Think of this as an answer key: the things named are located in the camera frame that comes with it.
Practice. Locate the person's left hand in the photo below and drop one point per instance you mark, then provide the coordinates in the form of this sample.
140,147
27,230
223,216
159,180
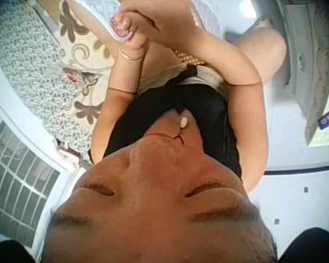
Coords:
138,41

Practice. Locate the person's right hand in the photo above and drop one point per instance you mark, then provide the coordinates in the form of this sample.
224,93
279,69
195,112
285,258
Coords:
170,19

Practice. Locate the white pink floral cloth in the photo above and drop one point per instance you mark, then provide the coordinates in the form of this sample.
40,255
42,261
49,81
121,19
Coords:
118,30

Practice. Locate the cream brown floral bedsheet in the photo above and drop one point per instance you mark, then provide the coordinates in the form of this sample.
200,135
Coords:
79,52

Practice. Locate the yellow woven mat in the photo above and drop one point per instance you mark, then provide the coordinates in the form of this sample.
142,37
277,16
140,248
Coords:
193,59

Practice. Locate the white lace patterned cover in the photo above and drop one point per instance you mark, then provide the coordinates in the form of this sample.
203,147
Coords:
24,68

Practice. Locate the white round object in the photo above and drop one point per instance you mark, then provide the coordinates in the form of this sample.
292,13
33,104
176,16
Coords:
248,8

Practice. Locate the person's legs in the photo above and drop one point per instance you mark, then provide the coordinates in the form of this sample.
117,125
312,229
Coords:
263,49

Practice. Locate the pink cloth heap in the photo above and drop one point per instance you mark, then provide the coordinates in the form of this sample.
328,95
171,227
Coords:
67,156

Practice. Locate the white cabinet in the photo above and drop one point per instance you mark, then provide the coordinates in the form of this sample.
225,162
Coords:
309,68

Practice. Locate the window with metal grille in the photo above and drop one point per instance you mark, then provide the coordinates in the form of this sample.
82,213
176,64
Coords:
16,186

